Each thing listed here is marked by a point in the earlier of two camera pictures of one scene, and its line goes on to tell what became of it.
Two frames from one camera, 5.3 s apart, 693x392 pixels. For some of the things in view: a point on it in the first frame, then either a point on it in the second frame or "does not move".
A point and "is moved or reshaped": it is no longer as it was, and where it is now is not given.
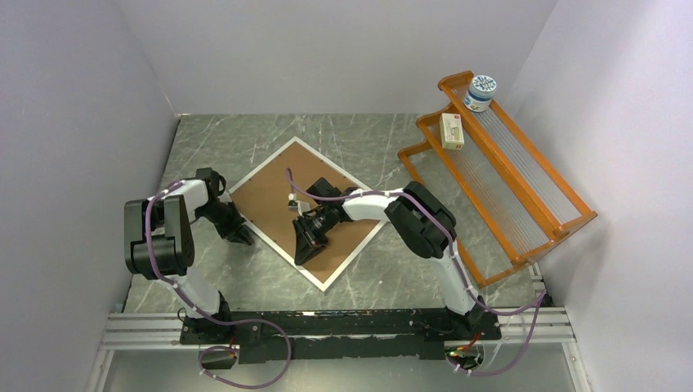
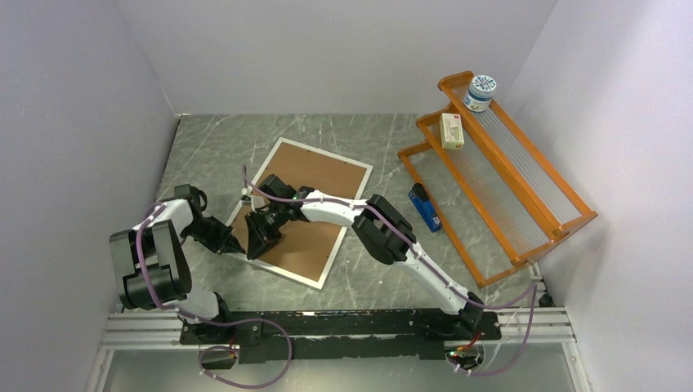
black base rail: (419, 333) does not move
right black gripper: (309, 241) to (260, 236)
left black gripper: (236, 230) to (225, 242)
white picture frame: (274, 236) is moved or reshaped
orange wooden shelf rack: (507, 200) does not move
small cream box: (451, 131) does not move
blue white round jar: (481, 90) does not move
